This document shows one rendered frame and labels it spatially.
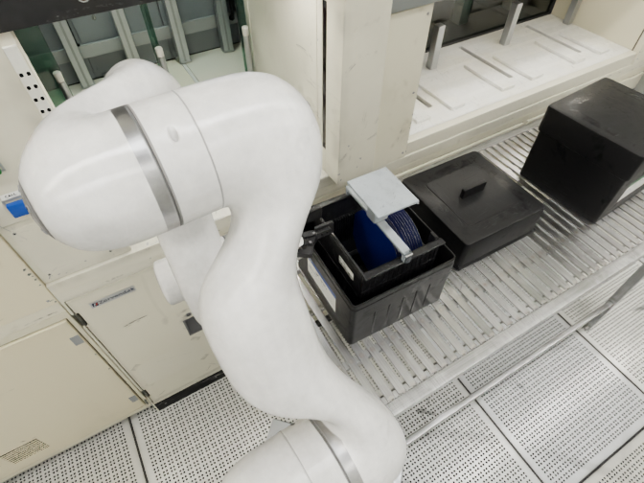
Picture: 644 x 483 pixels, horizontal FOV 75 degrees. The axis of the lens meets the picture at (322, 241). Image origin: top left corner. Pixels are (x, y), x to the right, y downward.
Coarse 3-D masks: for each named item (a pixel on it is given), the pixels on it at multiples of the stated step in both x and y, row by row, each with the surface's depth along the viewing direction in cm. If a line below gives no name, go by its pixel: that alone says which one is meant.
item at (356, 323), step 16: (416, 224) 104; (352, 256) 112; (448, 256) 97; (304, 272) 111; (320, 272) 98; (432, 272) 93; (448, 272) 98; (320, 288) 103; (336, 288) 91; (400, 288) 91; (416, 288) 95; (432, 288) 100; (336, 304) 96; (352, 304) 87; (368, 304) 88; (384, 304) 92; (400, 304) 97; (416, 304) 102; (336, 320) 101; (352, 320) 91; (368, 320) 94; (384, 320) 99; (352, 336) 97
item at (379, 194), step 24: (384, 168) 91; (360, 192) 86; (384, 192) 86; (408, 192) 86; (336, 216) 102; (384, 216) 82; (336, 240) 91; (432, 240) 93; (336, 264) 97; (360, 264) 113; (384, 264) 87; (408, 264) 92; (432, 264) 98; (360, 288) 89; (384, 288) 94
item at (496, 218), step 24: (432, 168) 125; (456, 168) 125; (480, 168) 125; (432, 192) 118; (456, 192) 118; (480, 192) 118; (504, 192) 118; (432, 216) 114; (456, 216) 113; (480, 216) 112; (504, 216) 113; (528, 216) 113; (456, 240) 109; (480, 240) 107; (504, 240) 116; (456, 264) 113
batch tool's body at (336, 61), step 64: (0, 0) 60; (64, 0) 64; (128, 0) 68; (256, 0) 118; (320, 0) 89; (384, 0) 86; (0, 64) 65; (192, 64) 163; (256, 64) 138; (320, 64) 100; (384, 64) 98; (0, 128) 71; (320, 128) 114; (0, 192) 78; (320, 192) 125; (64, 256) 95; (128, 256) 104; (128, 320) 120; (192, 320) 137; (192, 384) 163
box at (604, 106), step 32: (576, 96) 122; (608, 96) 122; (640, 96) 122; (544, 128) 123; (576, 128) 115; (608, 128) 112; (640, 128) 112; (544, 160) 128; (576, 160) 120; (608, 160) 112; (640, 160) 105; (576, 192) 124; (608, 192) 116
